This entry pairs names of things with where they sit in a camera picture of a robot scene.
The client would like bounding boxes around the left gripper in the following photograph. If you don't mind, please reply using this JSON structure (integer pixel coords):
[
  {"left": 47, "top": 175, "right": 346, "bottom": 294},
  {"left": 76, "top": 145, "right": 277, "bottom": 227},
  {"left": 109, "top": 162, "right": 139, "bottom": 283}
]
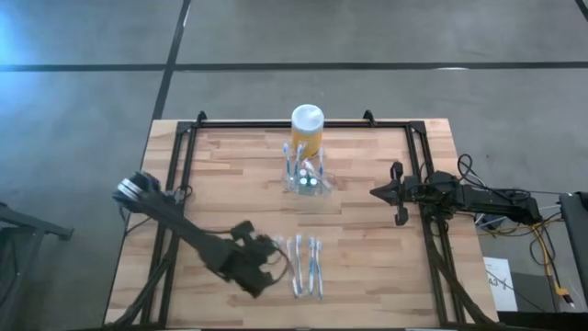
[{"left": 210, "top": 220, "right": 293, "bottom": 300}]

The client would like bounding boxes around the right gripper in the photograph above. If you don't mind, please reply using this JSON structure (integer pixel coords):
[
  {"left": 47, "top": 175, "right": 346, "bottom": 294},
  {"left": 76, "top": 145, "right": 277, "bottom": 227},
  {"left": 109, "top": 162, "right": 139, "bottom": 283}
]
[{"left": 369, "top": 160, "right": 442, "bottom": 227}]

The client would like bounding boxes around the clear acrylic organizer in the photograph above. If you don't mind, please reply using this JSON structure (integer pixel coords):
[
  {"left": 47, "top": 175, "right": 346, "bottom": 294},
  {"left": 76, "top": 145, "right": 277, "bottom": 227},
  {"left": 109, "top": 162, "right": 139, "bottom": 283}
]
[{"left": 279, "top": 161, "right": 337, "bottom": 198}]

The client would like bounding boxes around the yellow label wipes canister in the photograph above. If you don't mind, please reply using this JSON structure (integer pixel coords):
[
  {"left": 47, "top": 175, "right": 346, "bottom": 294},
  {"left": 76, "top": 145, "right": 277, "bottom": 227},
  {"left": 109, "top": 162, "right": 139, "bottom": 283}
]
[{"left": 290, "top": 103, "right": 326, "bottom": 160}]

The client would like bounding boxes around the white paper sheet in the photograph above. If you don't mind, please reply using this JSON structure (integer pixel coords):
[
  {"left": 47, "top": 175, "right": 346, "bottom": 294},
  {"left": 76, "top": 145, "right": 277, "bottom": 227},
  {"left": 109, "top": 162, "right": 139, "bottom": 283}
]
[{"left": 482, "top": 257, "right": 519, "bottom": 313}]

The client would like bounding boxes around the black floor stand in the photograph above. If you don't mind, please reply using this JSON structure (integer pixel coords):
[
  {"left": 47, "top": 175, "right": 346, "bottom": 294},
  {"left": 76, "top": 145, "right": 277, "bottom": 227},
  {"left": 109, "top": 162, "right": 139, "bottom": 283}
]
[{"left": 0, "top": 201, "right": 74, "bottom": 331}]

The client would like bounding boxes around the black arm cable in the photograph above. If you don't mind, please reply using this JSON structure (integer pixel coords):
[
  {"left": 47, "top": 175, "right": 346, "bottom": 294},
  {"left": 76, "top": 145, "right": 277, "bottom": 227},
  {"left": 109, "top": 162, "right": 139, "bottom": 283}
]
[{"left": 457, "top": 154, "right": 552, "bottom": 197}]

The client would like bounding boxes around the black aluminium table frame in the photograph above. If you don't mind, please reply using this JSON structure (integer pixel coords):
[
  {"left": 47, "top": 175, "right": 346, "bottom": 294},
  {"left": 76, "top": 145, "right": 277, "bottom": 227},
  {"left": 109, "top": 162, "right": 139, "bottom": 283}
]
[{"left": 103, "top": 109, "right": 500, "bottom": 330}]

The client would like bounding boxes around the yellow cable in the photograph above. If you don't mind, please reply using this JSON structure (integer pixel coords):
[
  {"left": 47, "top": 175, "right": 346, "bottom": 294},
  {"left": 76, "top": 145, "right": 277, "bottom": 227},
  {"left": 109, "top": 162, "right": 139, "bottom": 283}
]
[{"left": 477, "top": 223, "right": 575, "bottom": 308}]

